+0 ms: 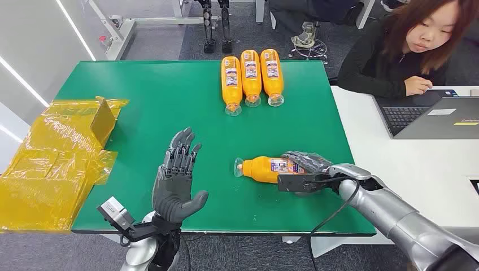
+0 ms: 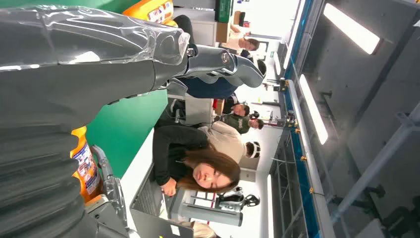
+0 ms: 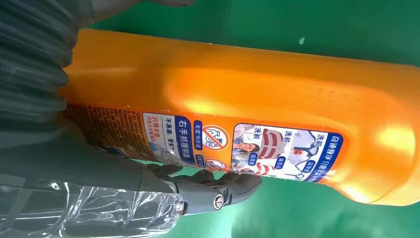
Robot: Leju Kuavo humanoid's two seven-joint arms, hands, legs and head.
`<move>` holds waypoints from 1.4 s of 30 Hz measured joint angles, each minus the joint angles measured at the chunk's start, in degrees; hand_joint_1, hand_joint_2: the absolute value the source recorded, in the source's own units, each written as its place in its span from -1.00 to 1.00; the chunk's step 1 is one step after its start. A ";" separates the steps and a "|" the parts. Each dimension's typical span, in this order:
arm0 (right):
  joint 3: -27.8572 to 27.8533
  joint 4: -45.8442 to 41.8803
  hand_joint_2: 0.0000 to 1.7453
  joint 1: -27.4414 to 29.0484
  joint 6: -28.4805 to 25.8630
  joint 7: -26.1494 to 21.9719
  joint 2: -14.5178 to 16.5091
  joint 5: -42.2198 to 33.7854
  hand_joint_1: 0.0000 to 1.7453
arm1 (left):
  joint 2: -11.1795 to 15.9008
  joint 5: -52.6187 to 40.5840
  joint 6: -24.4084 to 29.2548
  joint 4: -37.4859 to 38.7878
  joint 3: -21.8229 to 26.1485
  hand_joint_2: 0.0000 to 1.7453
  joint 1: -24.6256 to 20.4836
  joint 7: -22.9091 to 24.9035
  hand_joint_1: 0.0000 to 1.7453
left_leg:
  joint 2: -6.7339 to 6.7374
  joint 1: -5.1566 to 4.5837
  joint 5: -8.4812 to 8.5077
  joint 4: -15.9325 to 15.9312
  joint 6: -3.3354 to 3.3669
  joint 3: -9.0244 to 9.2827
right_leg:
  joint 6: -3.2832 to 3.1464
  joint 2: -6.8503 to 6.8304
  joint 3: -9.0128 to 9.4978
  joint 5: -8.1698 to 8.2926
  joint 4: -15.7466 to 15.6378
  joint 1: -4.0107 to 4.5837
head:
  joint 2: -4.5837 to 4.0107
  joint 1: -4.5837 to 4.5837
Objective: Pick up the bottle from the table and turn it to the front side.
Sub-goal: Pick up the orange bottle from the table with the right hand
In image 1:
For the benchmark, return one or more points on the red knob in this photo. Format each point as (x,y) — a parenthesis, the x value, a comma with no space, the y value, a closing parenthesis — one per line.
(103,39)

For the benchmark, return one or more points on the chrome chair base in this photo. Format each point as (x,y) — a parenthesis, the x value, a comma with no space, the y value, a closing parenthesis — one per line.
(307,40)

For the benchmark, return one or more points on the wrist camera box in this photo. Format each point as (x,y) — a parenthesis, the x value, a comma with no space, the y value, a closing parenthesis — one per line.
(292,182)
(114,213)

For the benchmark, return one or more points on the person's hand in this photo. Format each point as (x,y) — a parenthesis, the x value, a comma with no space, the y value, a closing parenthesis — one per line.
(417,86)

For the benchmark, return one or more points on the yellow film wrapped box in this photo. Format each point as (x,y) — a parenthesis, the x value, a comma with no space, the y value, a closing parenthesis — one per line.
(48,168)

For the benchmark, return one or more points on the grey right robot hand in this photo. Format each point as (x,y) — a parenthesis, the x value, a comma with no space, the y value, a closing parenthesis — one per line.
(310,162)

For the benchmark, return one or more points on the white desk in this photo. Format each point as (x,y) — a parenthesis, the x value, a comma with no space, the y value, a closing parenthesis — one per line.
(411,168)

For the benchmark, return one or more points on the grey laptop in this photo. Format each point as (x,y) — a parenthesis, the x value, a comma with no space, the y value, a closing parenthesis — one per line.
(430,119)

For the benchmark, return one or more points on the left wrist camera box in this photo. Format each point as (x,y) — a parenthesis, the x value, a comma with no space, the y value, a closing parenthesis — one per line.
(114,213)

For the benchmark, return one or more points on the white metal frame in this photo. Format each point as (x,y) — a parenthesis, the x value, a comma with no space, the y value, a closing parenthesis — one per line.
(123,37)

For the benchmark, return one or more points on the seated person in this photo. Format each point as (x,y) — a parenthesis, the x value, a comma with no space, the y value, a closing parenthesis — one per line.
(299,11)

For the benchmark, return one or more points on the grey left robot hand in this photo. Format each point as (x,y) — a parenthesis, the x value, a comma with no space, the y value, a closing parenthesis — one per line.
(174,190)

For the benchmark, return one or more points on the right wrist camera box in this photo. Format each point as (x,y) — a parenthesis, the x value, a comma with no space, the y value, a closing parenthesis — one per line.
(292,182)

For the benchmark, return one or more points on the orange juice bottle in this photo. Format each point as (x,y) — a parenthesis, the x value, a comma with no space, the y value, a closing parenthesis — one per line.
(272,74)
(251,76)
(258,169)
(231,84)

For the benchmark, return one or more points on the white table leg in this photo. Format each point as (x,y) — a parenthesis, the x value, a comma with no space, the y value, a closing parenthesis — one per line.
(260,11)
(365,13)

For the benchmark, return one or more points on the black robot leg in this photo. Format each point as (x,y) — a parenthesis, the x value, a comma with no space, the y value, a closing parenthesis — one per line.
(208,26)
(225,26)

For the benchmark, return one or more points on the green table mat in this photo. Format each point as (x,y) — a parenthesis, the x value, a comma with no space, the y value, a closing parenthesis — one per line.
(168,104)

